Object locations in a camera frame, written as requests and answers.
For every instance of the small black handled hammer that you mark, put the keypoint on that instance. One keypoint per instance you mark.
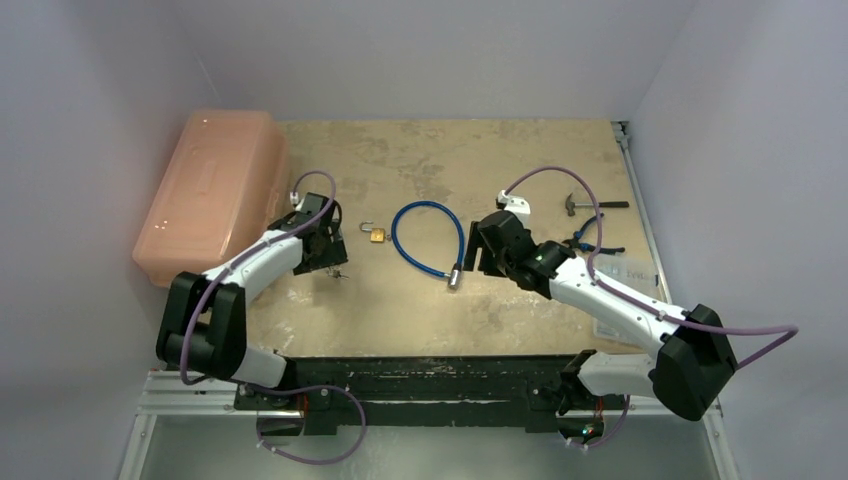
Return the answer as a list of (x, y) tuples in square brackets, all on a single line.
[(571, 205)]

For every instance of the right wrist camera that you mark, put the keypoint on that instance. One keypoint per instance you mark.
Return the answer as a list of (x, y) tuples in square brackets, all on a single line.
[(514, 204)]

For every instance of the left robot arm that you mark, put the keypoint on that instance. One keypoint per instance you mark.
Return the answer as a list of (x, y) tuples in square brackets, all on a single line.
[(204, 324)]

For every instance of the pink plastic storage box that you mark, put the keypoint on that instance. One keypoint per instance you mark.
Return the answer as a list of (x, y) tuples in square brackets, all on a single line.
[(221, 189)]

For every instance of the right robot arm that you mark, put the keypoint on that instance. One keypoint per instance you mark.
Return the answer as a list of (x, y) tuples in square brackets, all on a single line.
[(686, 358)]

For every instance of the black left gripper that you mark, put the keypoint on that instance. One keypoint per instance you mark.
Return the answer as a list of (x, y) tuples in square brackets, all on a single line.
[(333, 256)]

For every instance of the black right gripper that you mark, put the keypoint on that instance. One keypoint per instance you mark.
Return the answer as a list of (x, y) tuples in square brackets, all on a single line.
[(477, 246)]

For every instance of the brass padlock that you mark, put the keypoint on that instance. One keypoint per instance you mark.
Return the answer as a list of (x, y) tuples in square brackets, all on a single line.
[(376, 234)]

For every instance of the aluminium frame rail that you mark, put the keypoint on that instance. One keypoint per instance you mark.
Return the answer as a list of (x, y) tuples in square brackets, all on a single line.
[(713, 421)]

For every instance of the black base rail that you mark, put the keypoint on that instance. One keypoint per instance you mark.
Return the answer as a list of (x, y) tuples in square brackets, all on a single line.
[(532, 392)]

